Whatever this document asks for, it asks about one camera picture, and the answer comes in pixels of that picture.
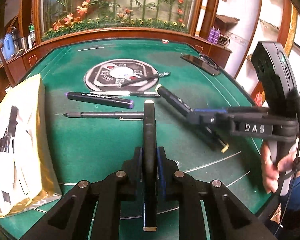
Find yellow capped black marker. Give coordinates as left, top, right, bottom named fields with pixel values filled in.
left=155, top=84, right=229, bottom=153

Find yellow black mechanical pencil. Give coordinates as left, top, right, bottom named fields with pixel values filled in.
left=1, top=106, right=18, bottom=153

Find black fineliner pen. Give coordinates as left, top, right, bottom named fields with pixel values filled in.
left=63, top=112, right=143, bottom=120

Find purple capped black marker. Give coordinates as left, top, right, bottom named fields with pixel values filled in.
left=65, top=92, right=134, bottom=109

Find blue sleeve forearm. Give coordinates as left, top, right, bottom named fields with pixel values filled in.
left=280, top=157, right=300, bottom=230

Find person's right hand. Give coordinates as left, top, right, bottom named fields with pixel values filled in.
left=260, top=141, right=298, bottom=193

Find red plastic bag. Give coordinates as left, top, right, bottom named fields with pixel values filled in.
left=254, top=92, right=263, bottom=107

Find yellow open storage box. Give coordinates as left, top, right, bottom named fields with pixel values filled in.
left=0, top=74, right=62, bottom=218

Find black smartphone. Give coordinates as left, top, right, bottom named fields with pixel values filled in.
left=180, top=55, right=220, bottom=76

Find eyeglasses by phone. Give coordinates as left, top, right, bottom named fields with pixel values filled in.
left=199, top=54, right=220, bottom=69

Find purple bottles on shelf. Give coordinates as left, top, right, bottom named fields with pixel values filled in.
left=207, top=26, right=221, bottom=44

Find red white mahjong tile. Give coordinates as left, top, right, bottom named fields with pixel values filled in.
left=161, top=39, right=169, bottom=44

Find clear silver tip pen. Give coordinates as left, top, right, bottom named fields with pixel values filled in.
left=91, top=90, right=160, bottom=98

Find slim black ballpoint pen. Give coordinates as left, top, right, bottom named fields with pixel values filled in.
left=120, top=72, right=171, bottom=87

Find round dice control panel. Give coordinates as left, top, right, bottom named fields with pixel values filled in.
left=83, top=59, right=158, bottom=92

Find blue water kettle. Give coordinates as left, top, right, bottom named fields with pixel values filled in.
left=0, top=33, right=15, bottom=61

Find artificial flower planter display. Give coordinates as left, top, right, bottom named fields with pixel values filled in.
left=40, top=0, right=195, bottom=40

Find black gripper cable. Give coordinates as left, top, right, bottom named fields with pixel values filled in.
left=273, top=87, right=300, bottom=235

